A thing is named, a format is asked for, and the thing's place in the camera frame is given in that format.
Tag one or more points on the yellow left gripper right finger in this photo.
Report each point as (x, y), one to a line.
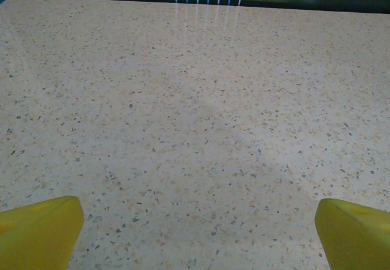
(356, 239)

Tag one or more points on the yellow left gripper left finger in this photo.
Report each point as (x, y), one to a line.
(39, 233)

